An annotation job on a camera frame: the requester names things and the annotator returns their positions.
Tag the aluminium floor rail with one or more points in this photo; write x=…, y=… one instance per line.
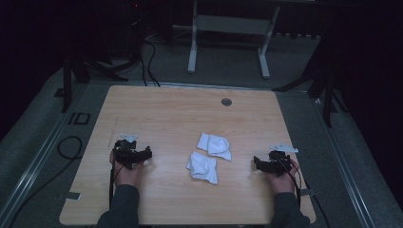
x=34, y=171
x=343, y=164

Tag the person's right hand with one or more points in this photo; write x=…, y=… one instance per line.
x=283, y=183

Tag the grey tape piece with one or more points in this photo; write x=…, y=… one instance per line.
x=72, y=196
x=307, y=192

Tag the white metal desk frame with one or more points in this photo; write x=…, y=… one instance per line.
x=228, y=24

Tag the white sock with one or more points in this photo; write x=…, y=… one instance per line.
x=202, y=167
x=217, y=146

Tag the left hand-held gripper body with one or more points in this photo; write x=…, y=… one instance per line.
x=125, y=152

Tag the person's left hand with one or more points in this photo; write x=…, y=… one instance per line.
x=126, y=175

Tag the black metal stand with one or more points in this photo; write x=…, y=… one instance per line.
x=328, y=95
x=67, y=85

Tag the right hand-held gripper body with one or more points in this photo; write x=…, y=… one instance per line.
x=278, y=163

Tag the grey table grommet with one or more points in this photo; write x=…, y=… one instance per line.
x=226, y=102

